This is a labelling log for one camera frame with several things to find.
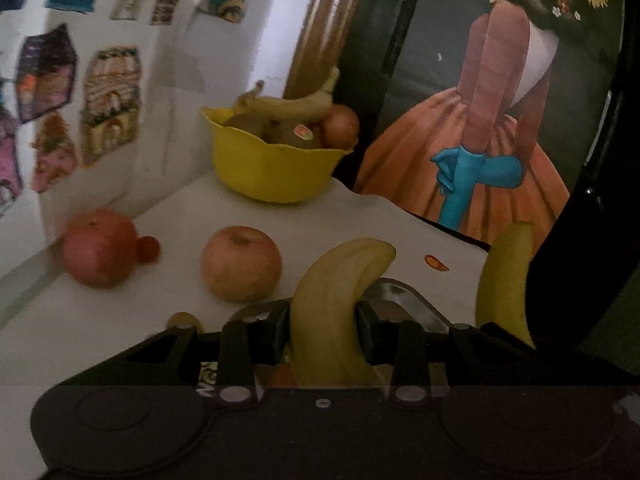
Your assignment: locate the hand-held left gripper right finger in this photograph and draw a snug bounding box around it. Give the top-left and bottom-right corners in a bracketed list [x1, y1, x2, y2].
[355, 301, 626, 407]

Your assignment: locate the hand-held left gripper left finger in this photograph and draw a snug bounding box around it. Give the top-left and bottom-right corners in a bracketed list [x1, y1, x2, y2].
[80, 300, 292, 407]

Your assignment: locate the metal tray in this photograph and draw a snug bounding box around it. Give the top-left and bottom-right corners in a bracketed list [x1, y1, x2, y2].
[232, 278, 453, 386]

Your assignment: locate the thick yellow banana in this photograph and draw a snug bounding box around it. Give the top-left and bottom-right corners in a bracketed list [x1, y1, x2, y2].
[289, 237, 397, 388]

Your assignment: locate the red apple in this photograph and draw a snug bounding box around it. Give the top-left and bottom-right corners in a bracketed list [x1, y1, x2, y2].
[62, 208, 140, 288]

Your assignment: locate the pale pink apple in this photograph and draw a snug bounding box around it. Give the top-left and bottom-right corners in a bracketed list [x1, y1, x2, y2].
[200, 225, 282, 303]

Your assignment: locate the white printed paper mat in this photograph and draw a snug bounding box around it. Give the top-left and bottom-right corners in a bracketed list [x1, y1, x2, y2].
[0, 170, 491, 386]

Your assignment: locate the cherry tomato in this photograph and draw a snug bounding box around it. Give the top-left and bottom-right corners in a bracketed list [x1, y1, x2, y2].
[135, 235, 162, 263]

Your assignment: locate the yellow bowl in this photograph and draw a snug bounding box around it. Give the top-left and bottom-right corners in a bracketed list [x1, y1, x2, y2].
[202, 105, 353, 204]

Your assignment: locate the kiwi with sticker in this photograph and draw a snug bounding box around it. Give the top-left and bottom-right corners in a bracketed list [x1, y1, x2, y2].
[265, 119, 321, 150]

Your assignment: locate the plain brown kiwi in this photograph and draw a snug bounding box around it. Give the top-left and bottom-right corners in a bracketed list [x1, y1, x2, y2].
[222, 112, 268, 140]

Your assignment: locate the brown onion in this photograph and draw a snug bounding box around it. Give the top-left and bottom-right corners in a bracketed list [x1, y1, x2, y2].
[320, 104, 361, 150]

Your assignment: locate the greenish banana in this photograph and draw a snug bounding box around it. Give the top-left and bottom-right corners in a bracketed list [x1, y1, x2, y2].
[232, 66, 341, 123]

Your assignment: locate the black frame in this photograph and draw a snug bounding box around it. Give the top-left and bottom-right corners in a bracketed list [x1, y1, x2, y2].
[332, 0, 640, 376]

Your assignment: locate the girl in dress wall poster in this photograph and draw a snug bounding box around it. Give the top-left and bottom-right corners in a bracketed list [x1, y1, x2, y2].
[352, 0, 626, 261]

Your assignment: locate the houses drawing wall poster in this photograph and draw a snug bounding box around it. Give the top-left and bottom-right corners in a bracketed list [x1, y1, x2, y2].
[0, 0, 201, 221]

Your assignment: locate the wooden frame post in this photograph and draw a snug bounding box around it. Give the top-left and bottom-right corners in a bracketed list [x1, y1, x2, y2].
[282, 0, 373, 101]

